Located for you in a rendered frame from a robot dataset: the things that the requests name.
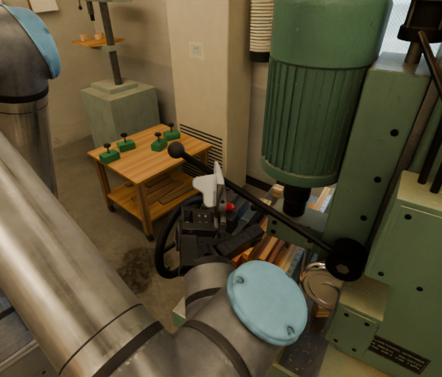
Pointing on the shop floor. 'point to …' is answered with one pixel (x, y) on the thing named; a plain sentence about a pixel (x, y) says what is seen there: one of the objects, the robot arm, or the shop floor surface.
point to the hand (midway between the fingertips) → (209, 187)
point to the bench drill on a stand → (115, 90)
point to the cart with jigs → (148, 172)
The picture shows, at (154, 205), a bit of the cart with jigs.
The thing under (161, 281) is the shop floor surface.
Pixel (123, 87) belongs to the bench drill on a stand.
